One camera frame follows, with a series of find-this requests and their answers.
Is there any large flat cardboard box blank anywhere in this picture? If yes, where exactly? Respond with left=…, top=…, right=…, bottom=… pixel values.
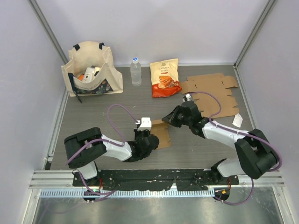
left=181, top=73, right=239, bottom=118

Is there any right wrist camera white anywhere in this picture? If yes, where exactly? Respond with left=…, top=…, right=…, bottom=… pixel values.
left=183, top=94, right=192, bottom=102

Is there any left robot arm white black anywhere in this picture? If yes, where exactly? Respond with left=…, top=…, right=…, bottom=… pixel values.
left=64, top=127, right=159, bottom=186

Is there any beige canvas tote bag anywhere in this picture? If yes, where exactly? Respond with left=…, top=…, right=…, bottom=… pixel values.
left=61, top=41, right=123, bottom=101

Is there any slotted cable duct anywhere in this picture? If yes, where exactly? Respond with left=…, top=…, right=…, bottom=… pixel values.
left=39, top=188, right=214, bottom=198

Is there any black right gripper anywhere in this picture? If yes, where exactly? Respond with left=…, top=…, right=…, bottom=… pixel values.
left=163, top=105, right=192, bottom=127

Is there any white paper scrap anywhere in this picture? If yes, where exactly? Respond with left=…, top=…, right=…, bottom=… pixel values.
left=232, top=113, right=243, bottom=128

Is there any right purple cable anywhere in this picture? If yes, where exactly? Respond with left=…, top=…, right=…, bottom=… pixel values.
left=190, top=91, right=283, bottom=206

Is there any orange item in tote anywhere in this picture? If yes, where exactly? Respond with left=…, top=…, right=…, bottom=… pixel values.
left=78, top=74, right=84, bottom=81

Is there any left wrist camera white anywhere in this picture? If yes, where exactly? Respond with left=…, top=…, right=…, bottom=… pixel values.
left=136, top=117, right=152, bottom=131

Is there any white box in tote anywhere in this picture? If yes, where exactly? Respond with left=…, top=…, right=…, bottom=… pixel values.
left=82, top=66, right=101, bottom=83

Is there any small brown cardboard box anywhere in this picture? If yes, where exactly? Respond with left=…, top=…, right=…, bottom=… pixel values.
left=150, top=120, right=171, bottom=149

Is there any cassava chips bag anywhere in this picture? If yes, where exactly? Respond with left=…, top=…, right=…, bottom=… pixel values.
left=149, top=58, right=182, bottom=98

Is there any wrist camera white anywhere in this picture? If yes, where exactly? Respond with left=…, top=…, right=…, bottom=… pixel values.
left=136, top=117, right=152, bottom=131
left=183, top=94, right=192, bottom=102

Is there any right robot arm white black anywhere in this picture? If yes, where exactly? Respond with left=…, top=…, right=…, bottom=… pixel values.
left=162, top=101, right=280, bottom=184

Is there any aluminium frame rail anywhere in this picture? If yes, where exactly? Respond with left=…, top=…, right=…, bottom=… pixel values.
left=29, top=170, right=74, bottom=189

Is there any clear plastic water bottle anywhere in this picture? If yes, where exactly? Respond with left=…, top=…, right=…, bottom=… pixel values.
left=130, top=57, right=142, bottom=86

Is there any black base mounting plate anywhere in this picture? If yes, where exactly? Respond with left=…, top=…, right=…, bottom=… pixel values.
left=85, top=169, right=239, bottom=191

